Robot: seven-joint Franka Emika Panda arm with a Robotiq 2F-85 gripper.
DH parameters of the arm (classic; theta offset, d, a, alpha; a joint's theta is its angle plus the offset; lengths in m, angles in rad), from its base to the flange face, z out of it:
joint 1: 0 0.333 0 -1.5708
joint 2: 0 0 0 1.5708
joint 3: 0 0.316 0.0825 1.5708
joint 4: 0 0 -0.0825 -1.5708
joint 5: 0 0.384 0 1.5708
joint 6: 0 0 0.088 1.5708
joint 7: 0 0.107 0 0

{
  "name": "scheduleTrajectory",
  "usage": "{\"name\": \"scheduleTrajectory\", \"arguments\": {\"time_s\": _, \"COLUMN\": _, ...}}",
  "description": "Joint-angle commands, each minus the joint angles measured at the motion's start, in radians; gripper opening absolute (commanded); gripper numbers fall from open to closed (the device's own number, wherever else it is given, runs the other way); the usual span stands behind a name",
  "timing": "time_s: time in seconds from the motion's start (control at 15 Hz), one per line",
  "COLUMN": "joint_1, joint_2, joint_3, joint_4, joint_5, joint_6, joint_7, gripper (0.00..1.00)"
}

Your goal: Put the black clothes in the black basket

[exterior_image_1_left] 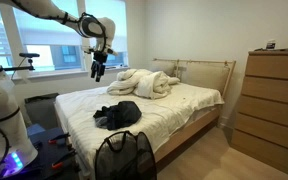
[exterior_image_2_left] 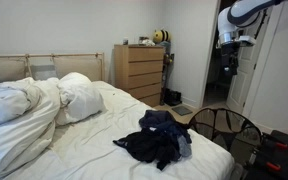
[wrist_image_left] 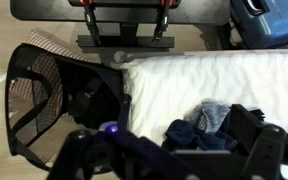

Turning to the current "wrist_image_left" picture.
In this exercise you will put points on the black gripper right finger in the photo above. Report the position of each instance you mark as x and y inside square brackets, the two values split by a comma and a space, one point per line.
[264, 150]

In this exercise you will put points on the dark robot cart top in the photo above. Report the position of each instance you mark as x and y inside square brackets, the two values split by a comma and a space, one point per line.
[44, 11]

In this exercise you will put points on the white bed sheet mattress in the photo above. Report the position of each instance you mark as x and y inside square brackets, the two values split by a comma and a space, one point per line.
[200, 76]

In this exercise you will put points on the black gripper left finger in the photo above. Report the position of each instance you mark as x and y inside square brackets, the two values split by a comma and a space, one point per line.
[80, 150]

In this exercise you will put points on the grey garment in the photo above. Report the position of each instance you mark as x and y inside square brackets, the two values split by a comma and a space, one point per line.
[210, 111]

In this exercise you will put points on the checkered cloth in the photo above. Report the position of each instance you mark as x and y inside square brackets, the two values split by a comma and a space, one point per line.
[47, 45]

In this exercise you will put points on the black mesh laundry basket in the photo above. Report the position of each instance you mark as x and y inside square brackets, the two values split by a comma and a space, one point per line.
[94, 100]

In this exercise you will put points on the blue garment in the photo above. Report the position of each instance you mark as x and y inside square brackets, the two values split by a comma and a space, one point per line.
[187, 135]

